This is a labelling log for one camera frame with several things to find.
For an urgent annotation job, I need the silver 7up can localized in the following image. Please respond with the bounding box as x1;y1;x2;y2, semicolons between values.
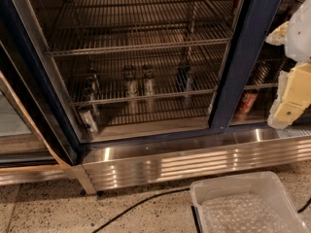
142;65;155;96

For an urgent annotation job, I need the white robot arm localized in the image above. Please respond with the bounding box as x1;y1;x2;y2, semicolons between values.
265;0;311;129

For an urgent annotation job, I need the lower wire fridge shelf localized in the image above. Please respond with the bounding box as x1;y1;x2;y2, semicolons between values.
62;50;223;106

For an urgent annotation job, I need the can left of centre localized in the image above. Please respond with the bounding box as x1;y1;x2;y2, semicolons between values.
122;65;138;97

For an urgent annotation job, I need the bubble wrap sheet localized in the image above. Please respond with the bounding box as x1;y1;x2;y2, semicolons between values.
202;193;292;233

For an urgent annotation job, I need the black floor cable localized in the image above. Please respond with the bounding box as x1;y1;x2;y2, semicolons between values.
91;186;191;233

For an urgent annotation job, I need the silver can bottom left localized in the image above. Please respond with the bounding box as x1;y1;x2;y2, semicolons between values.
78;106;98;133

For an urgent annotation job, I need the open glass fridge door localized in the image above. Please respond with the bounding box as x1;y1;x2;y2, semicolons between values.
0;0;81;186

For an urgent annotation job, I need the wire fridge shelf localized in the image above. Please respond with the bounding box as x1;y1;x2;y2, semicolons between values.
47;0;235;57
62;50;223;106

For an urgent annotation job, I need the stainless steel fridge base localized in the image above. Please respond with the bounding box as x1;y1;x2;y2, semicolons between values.
73;125;311;194

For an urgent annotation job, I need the red soda can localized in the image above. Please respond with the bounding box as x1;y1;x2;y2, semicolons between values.
234;89;259;121

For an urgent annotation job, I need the upper wire fridge shelf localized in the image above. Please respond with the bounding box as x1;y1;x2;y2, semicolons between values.
47;0;235;57

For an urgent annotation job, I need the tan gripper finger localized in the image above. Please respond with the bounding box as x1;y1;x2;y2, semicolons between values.
267;63;311;129
265;21;289;46

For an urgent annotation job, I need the dark can at left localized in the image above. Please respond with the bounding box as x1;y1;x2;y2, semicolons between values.
84;68;99;100

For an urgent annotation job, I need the dark blue fridge door frame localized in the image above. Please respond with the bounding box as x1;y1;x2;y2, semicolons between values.
209;0;282;131

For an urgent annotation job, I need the clear plastic bin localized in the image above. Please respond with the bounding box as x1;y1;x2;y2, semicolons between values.
190;172;310;233

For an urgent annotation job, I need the right compartment wire shelf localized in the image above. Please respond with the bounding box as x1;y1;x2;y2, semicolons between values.
245;43;295;89

